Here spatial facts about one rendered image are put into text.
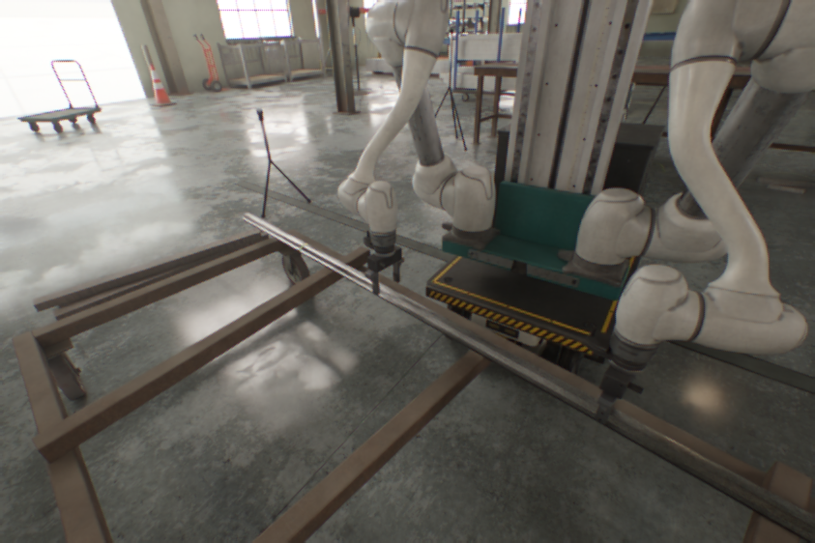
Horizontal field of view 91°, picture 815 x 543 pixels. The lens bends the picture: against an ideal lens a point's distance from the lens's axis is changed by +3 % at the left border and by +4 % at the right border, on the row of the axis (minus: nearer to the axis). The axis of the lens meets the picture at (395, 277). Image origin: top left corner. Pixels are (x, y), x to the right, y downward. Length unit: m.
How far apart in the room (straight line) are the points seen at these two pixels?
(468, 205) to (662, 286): 0.79
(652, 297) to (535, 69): 0.90
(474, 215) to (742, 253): 0.82
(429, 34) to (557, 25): 0.46
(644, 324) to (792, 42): 0.54
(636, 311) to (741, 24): 0.53
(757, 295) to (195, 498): 1.53
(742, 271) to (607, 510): 0.81
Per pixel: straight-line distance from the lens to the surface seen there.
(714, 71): 0.99
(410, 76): 1.27
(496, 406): 1.60
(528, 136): 1.56
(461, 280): 1.64
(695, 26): 1.02
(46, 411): 1.60
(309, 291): 1.61
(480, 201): 1.49
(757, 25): 1.02
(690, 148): 0.97
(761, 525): 1.17
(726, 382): 2.04
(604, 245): 1.39
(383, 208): 1.26
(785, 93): 1.13
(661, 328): 0.94
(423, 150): 1.56
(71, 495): 1.33
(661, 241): 1.40
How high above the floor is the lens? 1.22
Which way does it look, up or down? 33 degrees down
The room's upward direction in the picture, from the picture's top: 3 degrees counter-clockwise
